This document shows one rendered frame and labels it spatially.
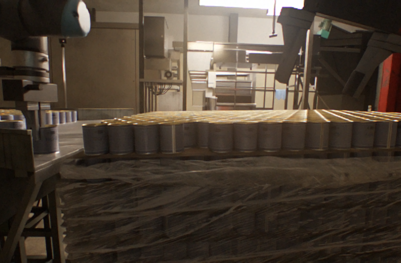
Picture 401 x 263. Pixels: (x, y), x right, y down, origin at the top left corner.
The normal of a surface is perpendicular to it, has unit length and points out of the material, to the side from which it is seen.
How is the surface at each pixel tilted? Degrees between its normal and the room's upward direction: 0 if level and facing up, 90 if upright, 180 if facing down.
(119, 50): 90
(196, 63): 99
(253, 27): 90
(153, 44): 90
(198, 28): 90
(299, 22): 113
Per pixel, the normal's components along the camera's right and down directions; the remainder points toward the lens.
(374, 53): -0.98, -0.14
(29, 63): 0.55, 0.12
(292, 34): 0.07, 0.51
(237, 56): 0.05, 0.13
